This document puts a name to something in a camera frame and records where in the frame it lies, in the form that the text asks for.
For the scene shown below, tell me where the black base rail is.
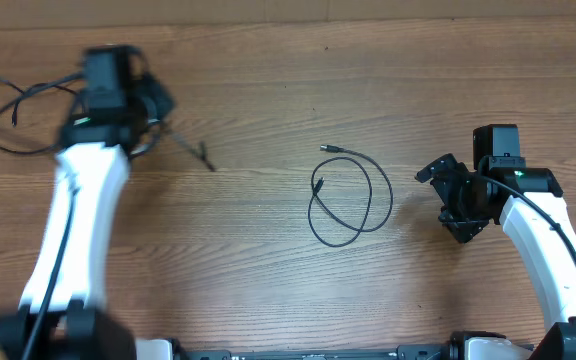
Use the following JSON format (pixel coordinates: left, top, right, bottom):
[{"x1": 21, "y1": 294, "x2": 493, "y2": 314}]
[{"x1": 175, "y1": 340, "x2": 531, "y2": 360}]

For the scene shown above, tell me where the black usb cable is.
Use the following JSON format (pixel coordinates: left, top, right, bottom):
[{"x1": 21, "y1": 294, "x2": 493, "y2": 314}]
[
  {"x1": 307, "y1": 144, "x2": 395, "y2": 249},
  {"x1": 127, "y1": 119, "x2": 218, "y2": 173}
]

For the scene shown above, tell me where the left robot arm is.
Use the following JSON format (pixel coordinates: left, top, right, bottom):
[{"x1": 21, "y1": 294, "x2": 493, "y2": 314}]
[{"x1": 0, "y1": 45, "x2": 184, "y2": 359}]

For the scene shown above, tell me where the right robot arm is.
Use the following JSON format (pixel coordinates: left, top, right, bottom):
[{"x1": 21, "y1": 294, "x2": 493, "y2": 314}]
[{"x1": 415, "y1": 124, "x2": 576, "y2": 359}]

